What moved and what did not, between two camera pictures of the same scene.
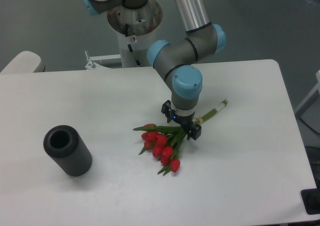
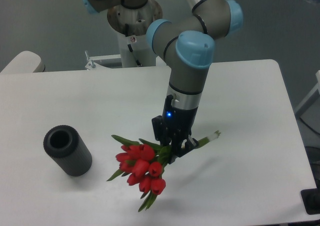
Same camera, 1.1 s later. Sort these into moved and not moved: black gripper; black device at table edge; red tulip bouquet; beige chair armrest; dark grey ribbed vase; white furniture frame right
Moved: black gripper; red tulip bouquet
Not moved: white furniture frame right; dark grey ribbed vase; black device at table edge; beige chair armrest
